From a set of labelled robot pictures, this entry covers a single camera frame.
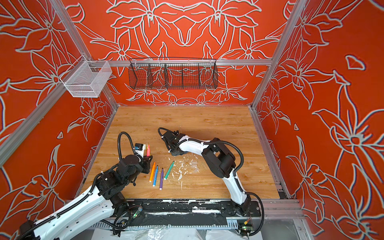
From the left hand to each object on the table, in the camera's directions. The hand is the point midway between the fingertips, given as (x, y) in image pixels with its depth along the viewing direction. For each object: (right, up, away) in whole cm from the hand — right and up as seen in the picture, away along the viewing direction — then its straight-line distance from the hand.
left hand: (151, 156), depth 77 cm
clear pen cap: (+23, -7, +12) cm, 27 cm away
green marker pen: (+9, -11, +8) cm, 16 cm away
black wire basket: (+9, +51, +23) cm, 57 cm away
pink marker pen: (-1, +3, -3) cm, 4 cm away
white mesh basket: (-45, +45, +15) cm, 66 cm away
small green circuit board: (+47, -31, -9) cm, 57 cm away
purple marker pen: (+5, -17, +4) cm, 18 cm away
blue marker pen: (+1, -13, +6) cm, 15 cm away
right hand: (+12, -1, +17) cm, 21 cm away
